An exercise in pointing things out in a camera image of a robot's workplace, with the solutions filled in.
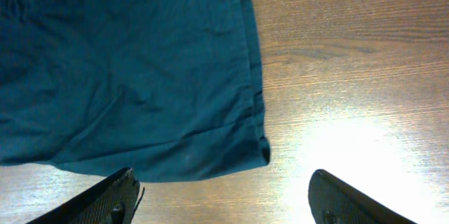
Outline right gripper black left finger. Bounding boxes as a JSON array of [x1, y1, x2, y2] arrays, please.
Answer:
[[29, 168, 140, 224]]

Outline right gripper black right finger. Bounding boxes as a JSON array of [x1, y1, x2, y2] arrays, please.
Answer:
[[308, 169, 416, 224]]

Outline dark blue shorts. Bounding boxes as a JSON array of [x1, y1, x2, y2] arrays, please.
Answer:
[[1, 0, 270, 183]]

